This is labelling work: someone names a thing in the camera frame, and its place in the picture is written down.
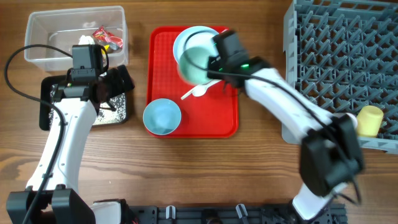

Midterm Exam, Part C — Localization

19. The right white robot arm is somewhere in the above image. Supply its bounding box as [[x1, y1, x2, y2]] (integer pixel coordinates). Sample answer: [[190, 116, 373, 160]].
[[207, 30, 364, 222]]

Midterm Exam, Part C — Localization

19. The yellow plastic cup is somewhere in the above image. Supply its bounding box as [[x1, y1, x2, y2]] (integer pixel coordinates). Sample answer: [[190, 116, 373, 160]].
[[356, 105, 384, 138]]

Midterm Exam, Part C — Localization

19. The red plastic tray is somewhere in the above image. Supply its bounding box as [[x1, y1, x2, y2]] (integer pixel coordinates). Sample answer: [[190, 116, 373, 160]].
[[146, 26, 239, 138]]

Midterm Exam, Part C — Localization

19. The white plastic spoon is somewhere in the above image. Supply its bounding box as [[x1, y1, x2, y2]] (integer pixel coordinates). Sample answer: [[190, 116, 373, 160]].
[[192, 80, 220, 97]]

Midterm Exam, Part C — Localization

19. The clear plastic bin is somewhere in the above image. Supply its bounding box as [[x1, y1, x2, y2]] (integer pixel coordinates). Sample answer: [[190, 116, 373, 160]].
[[25, 6, 129, 67]]

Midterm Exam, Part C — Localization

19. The green bowl with rice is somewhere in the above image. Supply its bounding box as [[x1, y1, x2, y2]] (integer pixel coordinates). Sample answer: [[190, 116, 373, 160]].
[[175, 46, 218, 85]]

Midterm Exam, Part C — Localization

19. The red snack wrapper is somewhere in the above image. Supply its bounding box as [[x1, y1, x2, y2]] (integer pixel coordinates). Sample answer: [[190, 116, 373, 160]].
[[93, 26, 123, 50]]

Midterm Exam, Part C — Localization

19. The white plastic fork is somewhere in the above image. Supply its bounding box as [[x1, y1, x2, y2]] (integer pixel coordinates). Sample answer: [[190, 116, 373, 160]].
[[180, 86, 199, 100]]

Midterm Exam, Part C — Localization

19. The grey dishwasher rack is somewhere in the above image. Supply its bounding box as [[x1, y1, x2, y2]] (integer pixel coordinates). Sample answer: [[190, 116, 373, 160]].
[[283, 0, 397, 154]]

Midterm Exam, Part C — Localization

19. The black bin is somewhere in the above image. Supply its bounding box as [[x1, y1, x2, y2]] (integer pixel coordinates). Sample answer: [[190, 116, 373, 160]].
[[39, 75, 129, 131]]

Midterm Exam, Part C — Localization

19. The light blue plate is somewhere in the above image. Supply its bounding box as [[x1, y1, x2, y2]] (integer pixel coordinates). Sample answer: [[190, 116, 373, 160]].
[[173, 26, 219, 63]]

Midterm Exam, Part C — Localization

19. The spilled white rice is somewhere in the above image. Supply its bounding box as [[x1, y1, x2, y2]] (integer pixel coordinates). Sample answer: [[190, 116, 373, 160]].
[[93, 93, 128, 126]]

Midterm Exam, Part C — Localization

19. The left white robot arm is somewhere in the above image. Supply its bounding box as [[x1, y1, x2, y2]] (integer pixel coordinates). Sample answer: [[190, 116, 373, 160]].
[[6, 44, 139, 223]]

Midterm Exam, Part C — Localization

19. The white tissue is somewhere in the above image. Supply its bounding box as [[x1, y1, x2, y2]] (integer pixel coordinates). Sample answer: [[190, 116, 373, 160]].
[[78, 35, 95, 45]]

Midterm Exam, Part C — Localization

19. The light blue bowl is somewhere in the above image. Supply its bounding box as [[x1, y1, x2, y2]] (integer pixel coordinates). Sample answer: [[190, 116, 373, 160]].
[[143, 98, 182, 136]]

